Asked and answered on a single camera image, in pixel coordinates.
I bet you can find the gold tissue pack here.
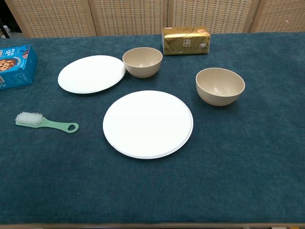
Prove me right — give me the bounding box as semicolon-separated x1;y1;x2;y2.
161;26;212;56

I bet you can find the blue cardboard snack box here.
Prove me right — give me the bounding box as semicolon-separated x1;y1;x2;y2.
0;45;38;91

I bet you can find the teal tablecloth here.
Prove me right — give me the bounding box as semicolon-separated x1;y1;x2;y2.
0;32;305;225

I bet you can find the beige ribbed bowl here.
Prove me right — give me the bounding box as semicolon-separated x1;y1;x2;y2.
195;67;246;107
122;47;163;79

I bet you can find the woven folding screen panel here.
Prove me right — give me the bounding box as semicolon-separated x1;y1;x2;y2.
88;0;169;37
166;0;260;35
4;0;98;38
249;0;305;33

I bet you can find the small white round plate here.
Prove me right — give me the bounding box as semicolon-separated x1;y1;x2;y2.
57;55;127;94

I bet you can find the large white round plate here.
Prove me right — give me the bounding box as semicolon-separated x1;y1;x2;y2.
102;90;194;160

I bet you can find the green scrub brush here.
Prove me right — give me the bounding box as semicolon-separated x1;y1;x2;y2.
15;112;80;134

